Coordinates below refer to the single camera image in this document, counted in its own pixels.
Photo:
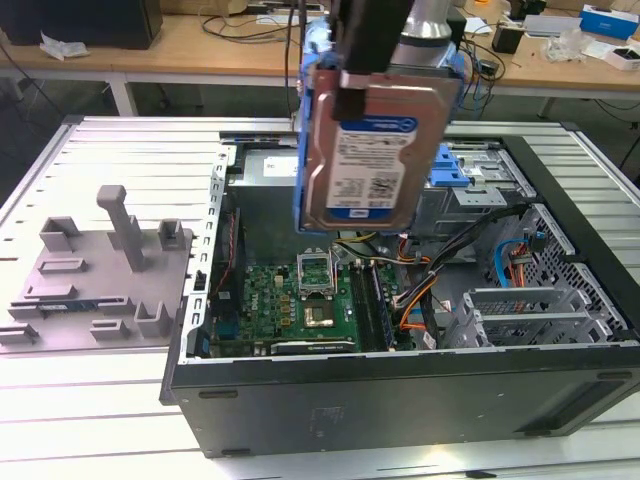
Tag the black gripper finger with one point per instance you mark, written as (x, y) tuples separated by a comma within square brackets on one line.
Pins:
[(375, 35)]

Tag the hard disk with blue carrier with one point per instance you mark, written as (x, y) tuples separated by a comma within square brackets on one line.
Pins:
[(370, 165)]

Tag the silver disk bay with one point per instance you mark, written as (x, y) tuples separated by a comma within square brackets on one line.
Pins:
[(525, 300)]

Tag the small black box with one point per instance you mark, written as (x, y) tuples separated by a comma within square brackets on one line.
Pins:
[(506, 40)]

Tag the blue drive clip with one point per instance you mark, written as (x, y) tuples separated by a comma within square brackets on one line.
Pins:
[(450, 172)]

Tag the flat silver device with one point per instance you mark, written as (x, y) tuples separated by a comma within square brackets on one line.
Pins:
[(550, 25)]

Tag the clear plastic bag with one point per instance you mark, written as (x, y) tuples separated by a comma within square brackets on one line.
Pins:
[(565, 47)]

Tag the silver drive cage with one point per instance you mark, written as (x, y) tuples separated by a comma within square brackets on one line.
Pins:
[(470, 210)]

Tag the wooden desk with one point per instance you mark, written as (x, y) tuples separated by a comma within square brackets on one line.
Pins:
[(175, 55)]

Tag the grey power supply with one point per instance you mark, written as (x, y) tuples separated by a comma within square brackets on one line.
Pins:
[(265, 210)]

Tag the blue white box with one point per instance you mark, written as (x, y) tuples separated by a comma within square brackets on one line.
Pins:
[(607, 22)]

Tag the black case fan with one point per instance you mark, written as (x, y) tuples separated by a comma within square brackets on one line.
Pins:
[(231, 235)]

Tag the white box black inlay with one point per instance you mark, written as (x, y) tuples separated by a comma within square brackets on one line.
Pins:
[(622, 57)]

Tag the green motherboard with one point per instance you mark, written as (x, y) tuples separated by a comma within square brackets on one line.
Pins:
[(270, 300)]

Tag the CPU socket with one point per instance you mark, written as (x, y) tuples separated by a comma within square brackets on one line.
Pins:
[(317, 315)]

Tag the large black box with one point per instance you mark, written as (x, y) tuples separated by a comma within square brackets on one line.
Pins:
[(80, 22)]

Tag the crumpled plastic bag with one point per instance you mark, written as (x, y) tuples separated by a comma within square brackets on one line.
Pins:
[(62, 48)]

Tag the black graphics card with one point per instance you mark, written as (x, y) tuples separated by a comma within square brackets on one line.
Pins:
[(312, 347)]

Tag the black PC case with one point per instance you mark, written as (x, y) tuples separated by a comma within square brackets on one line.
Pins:
[(400, 400)]

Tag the grey parts rack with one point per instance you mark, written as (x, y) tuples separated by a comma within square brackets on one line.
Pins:
[(100, 280)]

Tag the RAM stick blue label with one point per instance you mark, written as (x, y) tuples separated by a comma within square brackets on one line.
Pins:
[(65, 306)]

